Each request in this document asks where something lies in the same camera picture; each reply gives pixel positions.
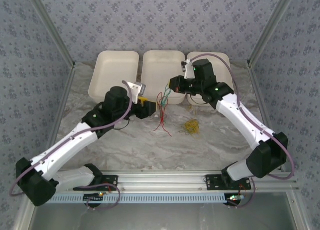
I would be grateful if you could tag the black controller board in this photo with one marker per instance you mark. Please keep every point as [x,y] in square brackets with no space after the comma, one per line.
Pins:
[93,198]
[235,201]

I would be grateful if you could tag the black right controller board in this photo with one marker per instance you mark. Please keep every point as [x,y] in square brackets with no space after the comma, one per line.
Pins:
[235,201]

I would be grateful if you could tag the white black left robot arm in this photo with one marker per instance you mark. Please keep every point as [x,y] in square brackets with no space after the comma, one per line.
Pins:
[72,147]

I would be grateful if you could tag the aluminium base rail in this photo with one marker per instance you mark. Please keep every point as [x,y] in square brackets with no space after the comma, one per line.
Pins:
[162,180]

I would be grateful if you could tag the grey metal front panel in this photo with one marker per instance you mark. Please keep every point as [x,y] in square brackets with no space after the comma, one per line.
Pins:
[160,217]

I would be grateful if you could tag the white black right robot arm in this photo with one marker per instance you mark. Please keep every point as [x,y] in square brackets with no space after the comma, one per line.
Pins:
[232,122]

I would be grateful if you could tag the black left controller board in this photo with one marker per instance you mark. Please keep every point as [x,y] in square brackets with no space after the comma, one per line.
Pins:
[93,198]

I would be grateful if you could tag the aluminium frame post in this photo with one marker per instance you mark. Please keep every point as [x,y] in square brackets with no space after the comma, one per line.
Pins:
[272,27]
[52,27]

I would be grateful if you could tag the white plastic tray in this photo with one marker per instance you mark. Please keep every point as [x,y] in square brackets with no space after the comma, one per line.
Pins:
[112,67]
[160,67]
[221,67]

